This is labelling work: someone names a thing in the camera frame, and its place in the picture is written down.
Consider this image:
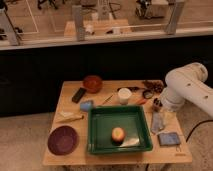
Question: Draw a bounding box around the white cup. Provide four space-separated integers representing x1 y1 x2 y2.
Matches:
118 88 132 105

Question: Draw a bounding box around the dark brown clutter pile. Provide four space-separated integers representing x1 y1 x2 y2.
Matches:
143 80 164 93

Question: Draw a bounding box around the yellow wooden wedge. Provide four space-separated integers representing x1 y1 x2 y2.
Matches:
58 115 84 123

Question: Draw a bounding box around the green plastic tray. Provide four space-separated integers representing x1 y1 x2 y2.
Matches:
88 106 153 154

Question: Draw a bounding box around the red yellow apple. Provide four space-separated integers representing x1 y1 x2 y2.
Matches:
111 127 125 143

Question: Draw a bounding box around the black rectangular block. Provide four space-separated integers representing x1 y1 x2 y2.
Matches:
72 87 86 103

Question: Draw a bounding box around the orange-brown bowl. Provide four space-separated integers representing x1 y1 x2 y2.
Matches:
83 75 102 93

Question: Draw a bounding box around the grey crumpled cloth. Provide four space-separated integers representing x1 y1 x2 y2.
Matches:
150 112 165 134

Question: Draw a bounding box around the white plastic wrapper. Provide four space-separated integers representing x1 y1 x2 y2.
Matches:
121 138 140 147

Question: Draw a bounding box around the small dark jar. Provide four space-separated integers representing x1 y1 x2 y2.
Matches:
152 98 162 112

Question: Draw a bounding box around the small blue cup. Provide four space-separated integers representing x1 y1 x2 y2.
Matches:
80 100 94 112

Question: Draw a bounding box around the wooden table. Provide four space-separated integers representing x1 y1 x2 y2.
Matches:
43 80 192 166

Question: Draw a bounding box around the blue sponge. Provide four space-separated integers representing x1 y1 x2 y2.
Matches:
158 132 181 146

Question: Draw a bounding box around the purple bowl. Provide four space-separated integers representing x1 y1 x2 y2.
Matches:
47 125 78 155

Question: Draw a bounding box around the black ring lid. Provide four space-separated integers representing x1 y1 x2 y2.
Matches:
142 89 154 99

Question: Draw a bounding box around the wooden stick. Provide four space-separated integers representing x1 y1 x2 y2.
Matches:
101 95 113 105

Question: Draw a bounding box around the black cable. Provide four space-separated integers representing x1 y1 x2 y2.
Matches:
185 119 213 143

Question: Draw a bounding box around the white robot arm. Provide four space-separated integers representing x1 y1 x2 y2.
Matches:
160 62 213 117

